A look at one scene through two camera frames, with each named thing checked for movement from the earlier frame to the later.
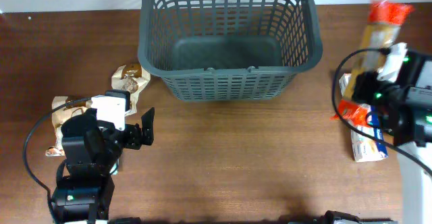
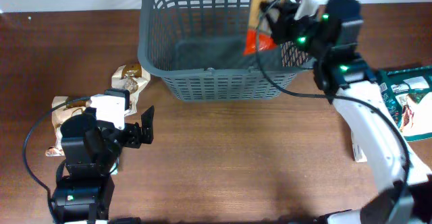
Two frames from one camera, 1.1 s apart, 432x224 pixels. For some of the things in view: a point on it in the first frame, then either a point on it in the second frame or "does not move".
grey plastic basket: x=229 y=40 does not move
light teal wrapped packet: x=115 y=169 does not move
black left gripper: x=133 y=136 does not move
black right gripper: x=363 y=87 to x=281 y=28
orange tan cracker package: x=385 y=21 to x=258 y=36
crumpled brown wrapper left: x=63 y=106 does not move
